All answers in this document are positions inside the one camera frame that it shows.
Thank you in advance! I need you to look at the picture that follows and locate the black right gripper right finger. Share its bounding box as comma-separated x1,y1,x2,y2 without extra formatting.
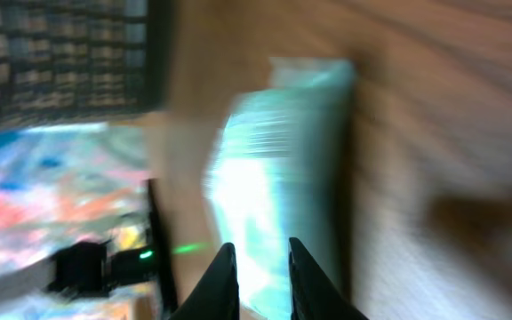
288,237,368,320

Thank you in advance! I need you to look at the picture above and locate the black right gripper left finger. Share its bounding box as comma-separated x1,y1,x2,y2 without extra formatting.
169,243,240,320

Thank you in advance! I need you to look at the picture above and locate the teal snack packet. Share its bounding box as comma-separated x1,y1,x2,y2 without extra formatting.
204,58,356,319

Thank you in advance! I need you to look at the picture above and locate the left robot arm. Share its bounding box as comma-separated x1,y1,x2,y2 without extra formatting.
0,179,179,319

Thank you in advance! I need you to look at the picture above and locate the grey plastic mesh basket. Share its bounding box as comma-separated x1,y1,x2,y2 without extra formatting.
0,0,174,131

